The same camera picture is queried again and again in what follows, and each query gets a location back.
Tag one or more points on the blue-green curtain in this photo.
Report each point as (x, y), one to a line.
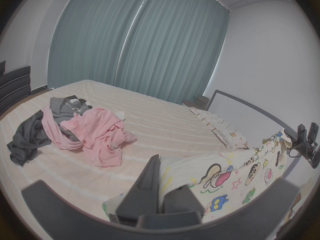
(175, 49)
(90, 39)

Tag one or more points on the pile of clothes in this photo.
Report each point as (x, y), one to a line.
(97, 131)

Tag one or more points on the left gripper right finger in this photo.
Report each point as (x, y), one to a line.
(180, 201)

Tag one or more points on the white printed pyjama top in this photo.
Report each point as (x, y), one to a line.
(215, 179)

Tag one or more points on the grey bedside table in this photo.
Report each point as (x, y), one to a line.
(197, 101)

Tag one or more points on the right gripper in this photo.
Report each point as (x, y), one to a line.
(301, 150)

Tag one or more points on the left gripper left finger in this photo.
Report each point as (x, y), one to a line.
(147, 191)

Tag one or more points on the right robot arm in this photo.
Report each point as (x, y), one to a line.
(313, 144)

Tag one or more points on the bed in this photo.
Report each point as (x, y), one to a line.
(155, 124)

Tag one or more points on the white printed pillow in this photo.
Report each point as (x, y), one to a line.
(222, 131)

